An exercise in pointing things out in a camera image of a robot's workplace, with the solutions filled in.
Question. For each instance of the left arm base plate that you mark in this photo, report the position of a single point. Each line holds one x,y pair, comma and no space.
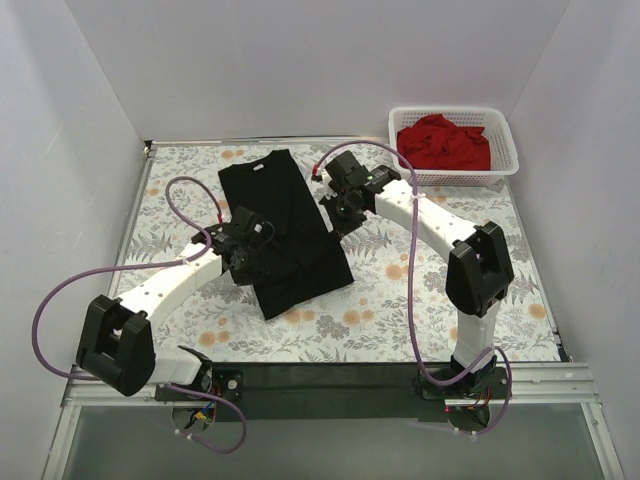
226,383

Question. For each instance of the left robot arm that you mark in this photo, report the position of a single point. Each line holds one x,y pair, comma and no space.
118,340

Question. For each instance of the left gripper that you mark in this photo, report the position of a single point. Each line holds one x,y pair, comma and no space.
255,267

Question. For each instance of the black t-shirt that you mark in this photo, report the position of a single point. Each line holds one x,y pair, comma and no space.
302,258

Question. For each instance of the white plastic basket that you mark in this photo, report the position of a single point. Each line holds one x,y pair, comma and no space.
503,153

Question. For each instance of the red t-shirt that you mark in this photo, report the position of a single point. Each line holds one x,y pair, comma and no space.
435,143

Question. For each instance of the floral table mat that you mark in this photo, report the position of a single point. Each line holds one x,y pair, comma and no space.
396,308

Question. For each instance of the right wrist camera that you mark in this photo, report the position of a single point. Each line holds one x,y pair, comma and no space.
322,177

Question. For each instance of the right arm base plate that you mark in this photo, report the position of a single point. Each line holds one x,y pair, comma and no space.
472,387

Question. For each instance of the aluminium table frame rail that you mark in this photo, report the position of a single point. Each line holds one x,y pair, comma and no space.
341,419

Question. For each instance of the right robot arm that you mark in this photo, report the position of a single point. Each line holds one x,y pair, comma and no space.
479,268

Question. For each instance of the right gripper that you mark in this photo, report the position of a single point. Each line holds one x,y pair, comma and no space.
339,220

